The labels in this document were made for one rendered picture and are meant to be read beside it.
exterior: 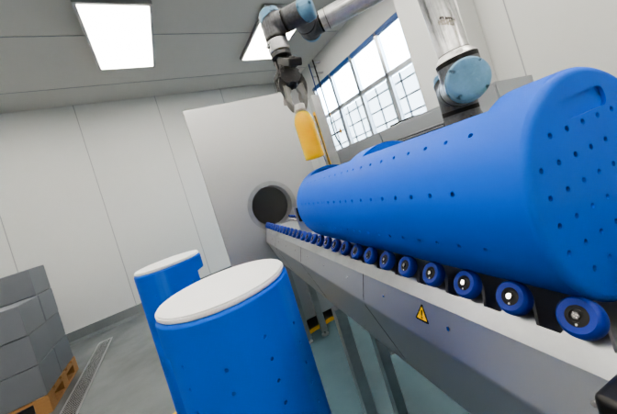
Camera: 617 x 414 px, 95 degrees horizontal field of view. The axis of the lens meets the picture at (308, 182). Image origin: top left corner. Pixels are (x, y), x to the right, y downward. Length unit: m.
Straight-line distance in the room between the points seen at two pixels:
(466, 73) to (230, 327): 0.84
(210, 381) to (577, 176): 0.61
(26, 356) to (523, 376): 3.47
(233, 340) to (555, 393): 0.45
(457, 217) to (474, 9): 3.41
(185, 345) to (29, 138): 5.33
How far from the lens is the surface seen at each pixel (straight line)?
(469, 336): 0.57
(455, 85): 0.93
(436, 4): 1.01
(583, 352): 0.47
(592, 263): 0.45
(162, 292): 1.40
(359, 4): 1.18
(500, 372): 0.55
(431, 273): 0.59
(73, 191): 5.51
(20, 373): 3.64
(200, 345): 0.59
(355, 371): 1.49
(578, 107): 0.47
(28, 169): 5.69
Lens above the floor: 1.20
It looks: level
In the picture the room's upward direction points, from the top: 17 degrees counter-clockwise
